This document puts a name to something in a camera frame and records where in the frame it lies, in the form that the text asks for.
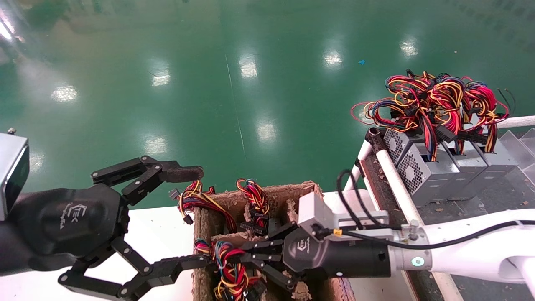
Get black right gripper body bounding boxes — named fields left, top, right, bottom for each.
left=283, top=228, right=392, bottom=279

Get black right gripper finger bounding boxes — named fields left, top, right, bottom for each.
left=239, top=222, right=301, bottom=255
left=239, top=253, right=302, bottom=292

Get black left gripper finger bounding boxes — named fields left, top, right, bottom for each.
left=57, top=236, right=210, bottom=301
left=91, top=156, right=205, bottom=206

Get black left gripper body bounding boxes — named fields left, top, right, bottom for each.
left=8, top=183, right=129, bottom=272

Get brown cardboard divider box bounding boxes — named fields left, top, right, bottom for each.
left=191, top=181, right=356, bottom=301

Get grey mesh power supply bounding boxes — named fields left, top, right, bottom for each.
left=396, top=142, right=462, bottom=208
left=443, top=142, right=490, bottom=202
left=472, top=140, right=520, bottom=198
left=384, top=128, right=427, bottom=164

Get short white pipe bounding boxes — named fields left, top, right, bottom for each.
left=344, top=140, right=373, bottom=191

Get dusty dark pipe joint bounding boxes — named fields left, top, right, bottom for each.
left=367, top=127, right=390, bottom=156

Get clear plastic tray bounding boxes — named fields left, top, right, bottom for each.
left=499, top=128, right=535, bottom=186

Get thin white pipe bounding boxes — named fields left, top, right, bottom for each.
left=495, top=116, right=535, bottom=129

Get wire bundle outside box left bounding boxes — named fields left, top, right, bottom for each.
left=168, top=181, right=239, bottom=235

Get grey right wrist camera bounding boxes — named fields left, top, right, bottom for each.
left=298, top=191, right=390, bottom=242

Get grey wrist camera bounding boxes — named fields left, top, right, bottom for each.
left=0, top=128, right=30, bottom=221
left=298, top=191, right=390, bottom=242

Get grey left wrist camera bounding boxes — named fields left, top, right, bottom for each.
left=0, top=128, right=30, bottom=221

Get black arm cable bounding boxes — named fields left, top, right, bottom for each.
left=336, top=168, right=535, bottom=251

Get tangled coloured wire bundle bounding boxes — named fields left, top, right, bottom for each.
left=350, top=69, right=517, bottom=163

